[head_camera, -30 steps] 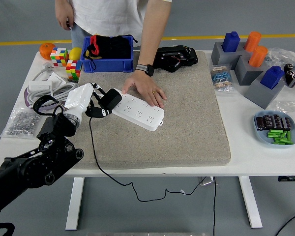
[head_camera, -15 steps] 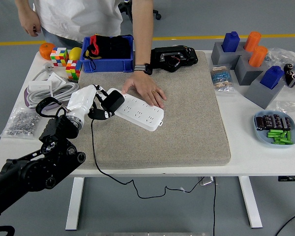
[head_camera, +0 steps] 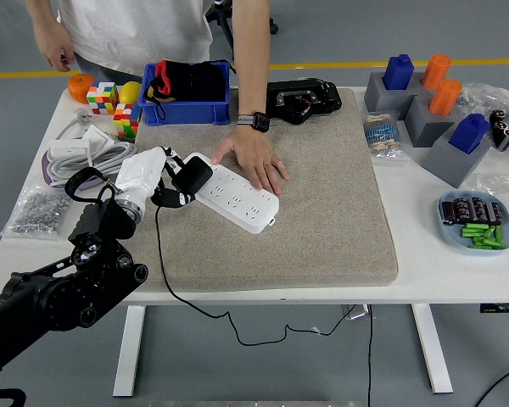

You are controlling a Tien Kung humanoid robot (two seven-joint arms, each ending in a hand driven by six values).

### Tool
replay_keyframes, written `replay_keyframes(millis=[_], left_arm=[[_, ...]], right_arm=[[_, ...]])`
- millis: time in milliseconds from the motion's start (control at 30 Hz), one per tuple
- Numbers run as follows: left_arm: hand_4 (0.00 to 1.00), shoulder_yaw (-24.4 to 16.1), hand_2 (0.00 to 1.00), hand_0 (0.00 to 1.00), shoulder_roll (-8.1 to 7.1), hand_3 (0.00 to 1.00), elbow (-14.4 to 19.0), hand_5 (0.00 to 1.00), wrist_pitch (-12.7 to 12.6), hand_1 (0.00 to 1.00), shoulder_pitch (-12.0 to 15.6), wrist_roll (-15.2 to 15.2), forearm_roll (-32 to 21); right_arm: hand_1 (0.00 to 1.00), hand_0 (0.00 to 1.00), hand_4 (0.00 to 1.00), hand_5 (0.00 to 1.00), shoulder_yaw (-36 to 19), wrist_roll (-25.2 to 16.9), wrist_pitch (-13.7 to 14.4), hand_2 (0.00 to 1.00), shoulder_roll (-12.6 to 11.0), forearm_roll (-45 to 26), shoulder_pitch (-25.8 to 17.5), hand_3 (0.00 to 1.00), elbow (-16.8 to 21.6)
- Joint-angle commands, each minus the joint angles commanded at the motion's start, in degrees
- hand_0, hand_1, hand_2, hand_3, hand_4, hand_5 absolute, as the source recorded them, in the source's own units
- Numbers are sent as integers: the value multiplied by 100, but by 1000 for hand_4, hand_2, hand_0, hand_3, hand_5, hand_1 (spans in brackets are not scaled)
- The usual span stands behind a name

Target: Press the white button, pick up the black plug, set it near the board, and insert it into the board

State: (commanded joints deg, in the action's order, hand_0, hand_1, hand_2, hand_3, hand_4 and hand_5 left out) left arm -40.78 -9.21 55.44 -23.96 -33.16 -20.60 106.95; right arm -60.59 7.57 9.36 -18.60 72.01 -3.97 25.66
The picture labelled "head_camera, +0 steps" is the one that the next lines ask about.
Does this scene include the multicolour puzzle cube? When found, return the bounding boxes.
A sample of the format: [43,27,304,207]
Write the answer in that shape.
[112,103,143,139]
[86,80,120,116]

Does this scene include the thin black plug cord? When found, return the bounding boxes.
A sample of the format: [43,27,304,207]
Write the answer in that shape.
[153,198,358,347]

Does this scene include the orange plastic cylinder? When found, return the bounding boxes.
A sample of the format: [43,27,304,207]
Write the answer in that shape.
[420,53,452,91]
[428,78,463,117]

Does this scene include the white table leg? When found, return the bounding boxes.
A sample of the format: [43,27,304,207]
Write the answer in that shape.
[411,304,454,394]
[112,304,147,399]

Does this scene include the white rectangular block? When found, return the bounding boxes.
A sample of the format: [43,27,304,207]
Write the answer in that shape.
[49,139,90,160]

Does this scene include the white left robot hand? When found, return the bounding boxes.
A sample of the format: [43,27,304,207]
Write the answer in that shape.
[114,145,197,209]

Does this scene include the grey-brown mat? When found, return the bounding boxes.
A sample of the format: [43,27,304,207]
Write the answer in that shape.
[109,86,400,293]

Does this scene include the grey block holder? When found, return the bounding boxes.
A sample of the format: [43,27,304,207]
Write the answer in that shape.
[404,95,457,148]
[422,131,493,189]
[363,70,433,121]

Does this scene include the black floor cable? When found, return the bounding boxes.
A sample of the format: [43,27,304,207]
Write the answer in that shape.
[474,362,509,407]

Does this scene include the light blue tray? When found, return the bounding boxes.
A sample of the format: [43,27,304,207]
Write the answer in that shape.
[436,189,509,256]

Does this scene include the person's left hand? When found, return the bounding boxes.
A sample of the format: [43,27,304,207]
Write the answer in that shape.
[210,125,291,196]

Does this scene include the black plug adapter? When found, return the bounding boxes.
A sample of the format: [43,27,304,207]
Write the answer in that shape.
[171,154,215,196]

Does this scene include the person's right hand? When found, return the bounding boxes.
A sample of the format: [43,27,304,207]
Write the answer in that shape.
[36,23,76,73]

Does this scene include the grey coiled power cable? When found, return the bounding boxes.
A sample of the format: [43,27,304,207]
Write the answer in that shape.
[46,108,139,187]

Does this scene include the black and red fabric pouches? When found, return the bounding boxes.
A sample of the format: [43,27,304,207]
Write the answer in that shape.
[142,59,238,120]

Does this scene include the person's torso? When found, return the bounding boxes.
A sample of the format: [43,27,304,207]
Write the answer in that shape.
[54,0,215,86]

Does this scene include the crumpled clear plastic bag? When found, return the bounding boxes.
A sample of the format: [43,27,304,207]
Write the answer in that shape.
[474,171,509,230]
[456,81,509,124]

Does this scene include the black hanging cable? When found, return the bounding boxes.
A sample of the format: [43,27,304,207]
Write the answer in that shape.
[366,304,374,407]

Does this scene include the orange fruit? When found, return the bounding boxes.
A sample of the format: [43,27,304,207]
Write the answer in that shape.
[66,73,97,104]

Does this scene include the white square plate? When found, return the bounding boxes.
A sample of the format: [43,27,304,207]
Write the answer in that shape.
[82,125,115,156]

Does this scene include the yellow lemon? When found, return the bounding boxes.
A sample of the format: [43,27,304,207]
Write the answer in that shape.
[117,81,143,105]

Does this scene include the black electronic device housing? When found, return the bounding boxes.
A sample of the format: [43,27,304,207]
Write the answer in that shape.
[266,78,343,126]

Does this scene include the blue plastic bin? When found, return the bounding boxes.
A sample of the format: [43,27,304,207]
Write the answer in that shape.
[137,62,232,127]

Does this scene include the clear bag of resistors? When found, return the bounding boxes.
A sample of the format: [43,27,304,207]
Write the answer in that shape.
[361,110,408,161]

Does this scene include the blue plastic block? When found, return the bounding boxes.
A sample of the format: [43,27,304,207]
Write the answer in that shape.
[383,53,416,92]
[447,113,491,153]

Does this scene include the clear bag of metal nuts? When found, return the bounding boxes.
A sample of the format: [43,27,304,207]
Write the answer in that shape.
[0,184,71,242]

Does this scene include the white power strip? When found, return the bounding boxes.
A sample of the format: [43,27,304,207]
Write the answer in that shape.
[182,152,280,235]

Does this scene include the black capacitor white print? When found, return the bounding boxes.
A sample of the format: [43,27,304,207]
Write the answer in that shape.
[469,196,488,222]
[484,200,505,226]
[453,198,473,224]
[439,200,457,226]

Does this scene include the silver bracket under table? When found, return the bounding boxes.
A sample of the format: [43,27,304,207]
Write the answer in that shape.
[341,304,377,320]

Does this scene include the black wristwatch striped band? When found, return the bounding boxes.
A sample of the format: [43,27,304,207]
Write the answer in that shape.
[236,111,271,134]

